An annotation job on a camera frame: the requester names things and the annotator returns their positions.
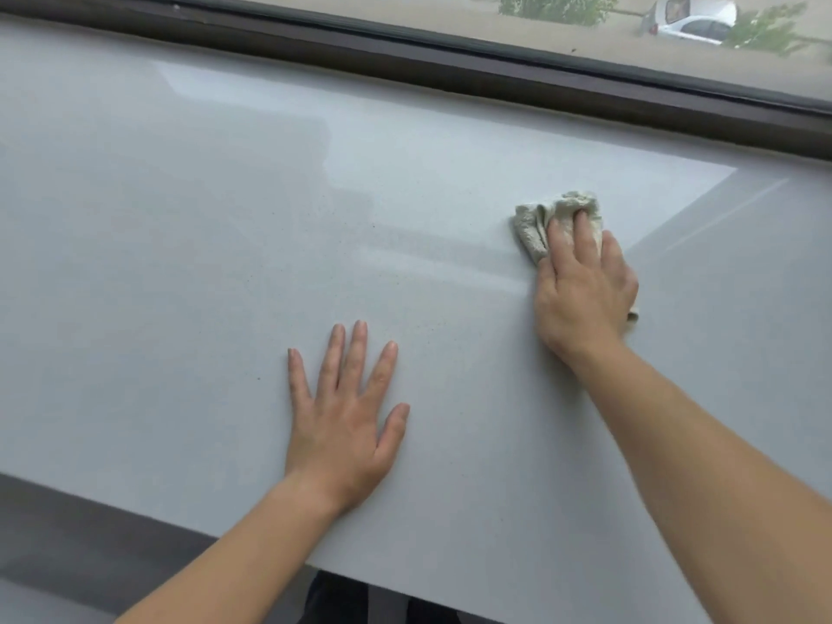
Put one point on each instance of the person's right forearm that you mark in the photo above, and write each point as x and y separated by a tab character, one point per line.
702	461

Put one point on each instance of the silver car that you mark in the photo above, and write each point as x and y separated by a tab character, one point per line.
695	25

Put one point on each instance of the person's left hand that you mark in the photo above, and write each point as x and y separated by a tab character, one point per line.
338	441

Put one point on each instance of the grey trousers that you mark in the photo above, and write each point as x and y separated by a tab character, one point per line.
338	604

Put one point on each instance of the person's right hand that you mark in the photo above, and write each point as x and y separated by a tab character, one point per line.
585	298

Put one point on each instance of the dark brown window frame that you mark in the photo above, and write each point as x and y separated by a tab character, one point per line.
455	64

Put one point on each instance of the person's left forearm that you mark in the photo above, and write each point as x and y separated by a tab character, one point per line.
247	565

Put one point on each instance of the slender green tree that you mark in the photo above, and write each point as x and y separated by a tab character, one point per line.
767	32

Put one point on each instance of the white cleaning cloth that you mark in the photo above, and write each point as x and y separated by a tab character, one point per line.
530	230

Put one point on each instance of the bushy green tree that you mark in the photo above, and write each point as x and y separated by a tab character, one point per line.
559	6

